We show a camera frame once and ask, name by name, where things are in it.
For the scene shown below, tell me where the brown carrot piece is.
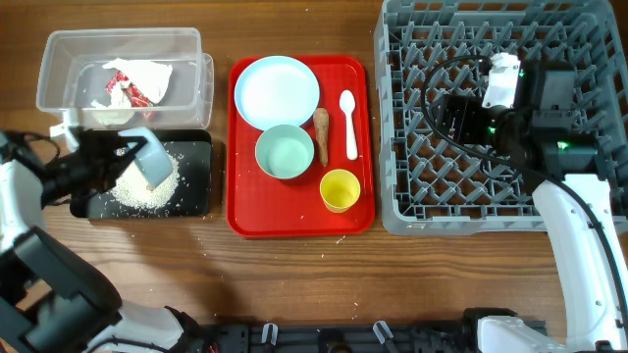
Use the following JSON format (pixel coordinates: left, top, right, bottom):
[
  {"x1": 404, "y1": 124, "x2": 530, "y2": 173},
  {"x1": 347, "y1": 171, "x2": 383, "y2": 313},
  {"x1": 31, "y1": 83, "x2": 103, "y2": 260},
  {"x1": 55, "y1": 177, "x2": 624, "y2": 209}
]
[{"x1": 313, "y1": 108, "x2": 330, "y2": 167}]

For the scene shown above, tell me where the grey dishwasher rack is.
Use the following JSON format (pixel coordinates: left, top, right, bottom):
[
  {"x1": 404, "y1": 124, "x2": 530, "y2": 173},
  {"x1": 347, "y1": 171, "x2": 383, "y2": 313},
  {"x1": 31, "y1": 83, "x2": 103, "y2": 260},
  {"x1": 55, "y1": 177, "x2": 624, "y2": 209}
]
[{"x1": 374, "y1": 0, "x2": 627, "y2": 235}]

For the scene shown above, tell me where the pile of rice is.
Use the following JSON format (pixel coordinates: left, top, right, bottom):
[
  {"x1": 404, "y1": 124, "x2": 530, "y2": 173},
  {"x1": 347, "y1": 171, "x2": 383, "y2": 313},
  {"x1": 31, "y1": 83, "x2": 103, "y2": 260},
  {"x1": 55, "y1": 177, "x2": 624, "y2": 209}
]
[{"x1": 108, "y1": 155, "x2": 180, "y2": 210}]

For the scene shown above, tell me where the clear plastic bin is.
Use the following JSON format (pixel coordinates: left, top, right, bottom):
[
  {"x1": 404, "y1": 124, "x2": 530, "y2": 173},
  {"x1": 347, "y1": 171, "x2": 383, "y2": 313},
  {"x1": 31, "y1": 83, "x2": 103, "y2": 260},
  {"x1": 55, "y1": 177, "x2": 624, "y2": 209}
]
[{"x1": 36, "y1": 27, "x2": 214, "y2": 129}]

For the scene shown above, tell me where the crumpled white paper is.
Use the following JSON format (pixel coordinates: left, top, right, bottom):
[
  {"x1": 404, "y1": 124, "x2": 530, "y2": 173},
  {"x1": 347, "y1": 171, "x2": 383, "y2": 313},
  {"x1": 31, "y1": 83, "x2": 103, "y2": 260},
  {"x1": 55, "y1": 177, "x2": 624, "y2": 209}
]
[{"x1": 91, "y1": 58, "x2": 173, "y2": 126}]

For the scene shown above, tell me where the small light blue bowl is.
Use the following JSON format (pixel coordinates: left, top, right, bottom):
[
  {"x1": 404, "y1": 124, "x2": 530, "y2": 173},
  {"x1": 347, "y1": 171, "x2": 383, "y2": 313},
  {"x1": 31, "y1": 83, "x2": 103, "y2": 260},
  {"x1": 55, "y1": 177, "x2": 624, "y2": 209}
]
[{"x1": 119, "y1": 126, "x2": 174, "y2": 188}]

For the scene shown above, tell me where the red snack wrapper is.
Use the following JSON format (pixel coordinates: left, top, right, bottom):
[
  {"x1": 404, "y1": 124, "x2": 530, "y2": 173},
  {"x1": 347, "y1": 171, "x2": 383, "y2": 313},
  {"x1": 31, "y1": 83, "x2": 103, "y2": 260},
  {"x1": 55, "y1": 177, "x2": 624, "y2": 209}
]
[{"x1": 102, "y1": 71, "x2": 154, "y2": 125}]

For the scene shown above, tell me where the yellow plastic cup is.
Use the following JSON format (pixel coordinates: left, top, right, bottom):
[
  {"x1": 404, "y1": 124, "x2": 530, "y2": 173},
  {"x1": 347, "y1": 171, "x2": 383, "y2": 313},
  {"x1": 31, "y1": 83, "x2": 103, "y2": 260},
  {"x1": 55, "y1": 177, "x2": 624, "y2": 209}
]
[{"x1": 319, "y1": 169, "x2": 361, "y2": 213}]

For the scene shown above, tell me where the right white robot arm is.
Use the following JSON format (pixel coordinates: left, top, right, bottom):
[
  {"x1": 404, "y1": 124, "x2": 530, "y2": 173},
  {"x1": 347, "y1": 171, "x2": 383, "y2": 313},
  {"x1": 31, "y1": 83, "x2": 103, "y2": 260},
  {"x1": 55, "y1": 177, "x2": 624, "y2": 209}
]
[{"x1": 421, "y1": 55, "x2": 627, "y2": 352}]

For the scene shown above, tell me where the black waste tray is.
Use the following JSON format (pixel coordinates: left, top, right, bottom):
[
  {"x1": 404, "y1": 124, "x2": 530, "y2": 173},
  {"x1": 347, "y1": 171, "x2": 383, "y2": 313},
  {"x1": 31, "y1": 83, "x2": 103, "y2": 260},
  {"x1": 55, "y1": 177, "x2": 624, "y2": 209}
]
[{"x1": 70, "y1": 129, "x2": 212, "y2": 220}]

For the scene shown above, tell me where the green bowl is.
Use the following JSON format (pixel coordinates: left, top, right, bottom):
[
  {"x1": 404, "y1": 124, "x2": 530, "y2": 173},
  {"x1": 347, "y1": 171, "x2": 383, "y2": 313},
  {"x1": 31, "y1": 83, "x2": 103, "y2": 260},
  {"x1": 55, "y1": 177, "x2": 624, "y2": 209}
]
[{"x1": 254, "y1": 125, "x2": 315, "y2": 180}]

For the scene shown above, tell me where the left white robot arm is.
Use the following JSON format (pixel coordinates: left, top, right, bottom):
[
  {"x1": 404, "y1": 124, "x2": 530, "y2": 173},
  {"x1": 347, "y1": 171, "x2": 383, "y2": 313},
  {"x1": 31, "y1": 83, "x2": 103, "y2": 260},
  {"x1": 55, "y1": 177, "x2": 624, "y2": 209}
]
[{"x1": 1, "y1": 127, "x2": 204, "y2": 352}]

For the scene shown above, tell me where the white plastic spoon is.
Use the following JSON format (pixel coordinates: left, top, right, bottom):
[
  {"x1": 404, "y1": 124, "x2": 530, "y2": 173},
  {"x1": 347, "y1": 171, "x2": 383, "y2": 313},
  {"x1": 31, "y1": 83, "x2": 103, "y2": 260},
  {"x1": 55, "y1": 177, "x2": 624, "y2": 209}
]
[{"x1": 340, "y1": 90, "x2": 358, "y2": 160}]

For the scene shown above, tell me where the large light blue plate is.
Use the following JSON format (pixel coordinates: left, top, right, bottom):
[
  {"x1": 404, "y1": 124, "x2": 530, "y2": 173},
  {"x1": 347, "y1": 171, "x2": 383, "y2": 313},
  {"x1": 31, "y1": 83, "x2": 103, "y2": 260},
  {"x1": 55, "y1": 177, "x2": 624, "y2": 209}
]
[{"x1": 234, "y1": 56, "x2": 321, "y2": 131}]

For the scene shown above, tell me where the red plastic tray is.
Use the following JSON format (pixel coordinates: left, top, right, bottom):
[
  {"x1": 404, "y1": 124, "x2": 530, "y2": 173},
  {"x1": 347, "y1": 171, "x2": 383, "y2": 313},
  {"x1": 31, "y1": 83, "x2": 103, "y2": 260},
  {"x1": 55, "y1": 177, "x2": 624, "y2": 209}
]
[{"x1": 226, "y1": 55, "x2": 376, "y2": 238}]

